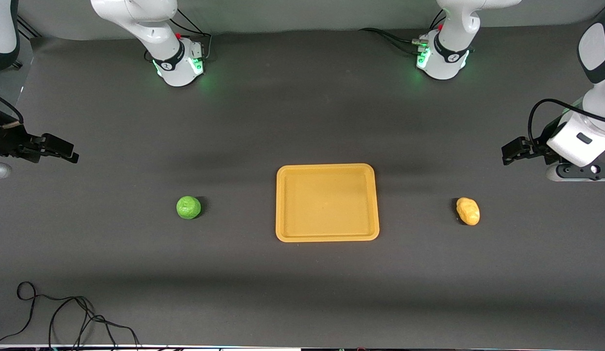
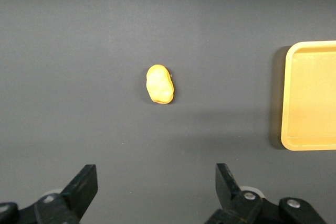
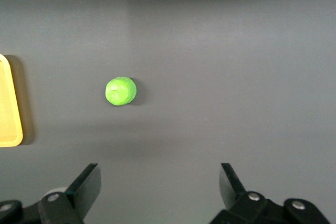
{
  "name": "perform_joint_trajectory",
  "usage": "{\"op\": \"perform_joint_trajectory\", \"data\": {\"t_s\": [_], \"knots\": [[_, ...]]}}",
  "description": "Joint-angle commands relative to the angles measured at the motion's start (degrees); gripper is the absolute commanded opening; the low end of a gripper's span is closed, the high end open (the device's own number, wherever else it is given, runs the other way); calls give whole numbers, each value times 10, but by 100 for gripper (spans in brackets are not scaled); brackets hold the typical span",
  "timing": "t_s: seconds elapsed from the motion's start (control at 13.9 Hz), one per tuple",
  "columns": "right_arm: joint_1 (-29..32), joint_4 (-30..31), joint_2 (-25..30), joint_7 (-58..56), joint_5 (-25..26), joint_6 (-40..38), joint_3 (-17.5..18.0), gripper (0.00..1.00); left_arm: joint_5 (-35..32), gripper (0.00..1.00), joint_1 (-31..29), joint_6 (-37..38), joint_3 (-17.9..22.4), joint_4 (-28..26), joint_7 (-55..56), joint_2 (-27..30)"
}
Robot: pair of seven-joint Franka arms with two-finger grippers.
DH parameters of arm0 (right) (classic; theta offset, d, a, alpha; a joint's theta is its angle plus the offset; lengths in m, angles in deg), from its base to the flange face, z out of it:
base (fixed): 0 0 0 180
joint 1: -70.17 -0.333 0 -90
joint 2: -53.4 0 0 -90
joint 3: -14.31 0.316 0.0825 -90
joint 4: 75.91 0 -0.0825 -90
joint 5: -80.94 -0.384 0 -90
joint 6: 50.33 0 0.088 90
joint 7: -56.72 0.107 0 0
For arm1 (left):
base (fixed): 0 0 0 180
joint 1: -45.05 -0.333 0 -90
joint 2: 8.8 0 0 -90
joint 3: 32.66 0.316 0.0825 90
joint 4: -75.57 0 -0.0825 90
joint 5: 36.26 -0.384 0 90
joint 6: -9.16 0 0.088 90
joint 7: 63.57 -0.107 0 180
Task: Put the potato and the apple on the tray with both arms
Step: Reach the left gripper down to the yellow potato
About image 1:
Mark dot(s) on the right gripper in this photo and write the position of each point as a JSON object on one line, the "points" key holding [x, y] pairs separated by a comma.
{"points": [[6, 142]]}

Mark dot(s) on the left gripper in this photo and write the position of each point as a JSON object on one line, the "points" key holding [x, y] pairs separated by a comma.
{"points": [[535, 148]]}

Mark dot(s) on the yellow potato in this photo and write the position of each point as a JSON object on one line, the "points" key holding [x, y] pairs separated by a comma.
{"points": [[468, 211]]}

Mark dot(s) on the green apple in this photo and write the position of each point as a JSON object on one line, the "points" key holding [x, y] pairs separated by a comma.
{"points": [[188, 207]]}

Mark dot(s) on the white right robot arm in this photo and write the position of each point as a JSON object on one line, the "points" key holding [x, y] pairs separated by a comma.
{"points": [[151, 29]]}

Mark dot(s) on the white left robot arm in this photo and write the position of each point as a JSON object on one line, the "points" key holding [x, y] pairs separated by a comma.
{"points": [[453, 34]]}

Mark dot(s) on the yellow plastic tray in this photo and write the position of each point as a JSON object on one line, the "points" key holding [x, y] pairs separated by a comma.
{"points": [[327, 202]]}

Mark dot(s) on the black metal frame rail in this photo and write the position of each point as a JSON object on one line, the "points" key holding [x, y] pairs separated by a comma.
{"points": [[28, 28]]}

